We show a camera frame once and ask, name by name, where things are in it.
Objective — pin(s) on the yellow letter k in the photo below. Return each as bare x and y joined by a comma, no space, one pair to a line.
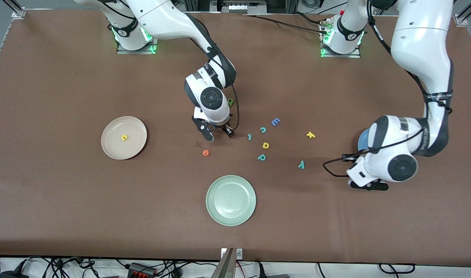
310,134

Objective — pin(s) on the teal letter y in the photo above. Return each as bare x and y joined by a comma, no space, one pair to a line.
301,164

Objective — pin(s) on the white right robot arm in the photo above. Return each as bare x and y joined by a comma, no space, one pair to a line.
162,19

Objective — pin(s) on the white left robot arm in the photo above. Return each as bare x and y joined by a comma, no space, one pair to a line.
421,38

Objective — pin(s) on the blue plate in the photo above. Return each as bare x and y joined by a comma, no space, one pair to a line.
362,143

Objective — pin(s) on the blue letter E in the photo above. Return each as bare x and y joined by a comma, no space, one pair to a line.
275,122

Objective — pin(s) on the pale green plate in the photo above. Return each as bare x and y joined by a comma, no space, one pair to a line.
231,200

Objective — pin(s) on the beige brown plate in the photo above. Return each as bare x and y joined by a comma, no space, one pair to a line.
116,146

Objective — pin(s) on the metal terminal box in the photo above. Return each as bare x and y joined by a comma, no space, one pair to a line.
237,7

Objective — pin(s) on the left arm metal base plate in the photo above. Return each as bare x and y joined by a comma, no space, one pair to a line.
341,56

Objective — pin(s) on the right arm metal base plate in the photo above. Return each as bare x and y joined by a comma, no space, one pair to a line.
135,51

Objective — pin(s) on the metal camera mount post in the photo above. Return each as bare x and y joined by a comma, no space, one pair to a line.
226,266

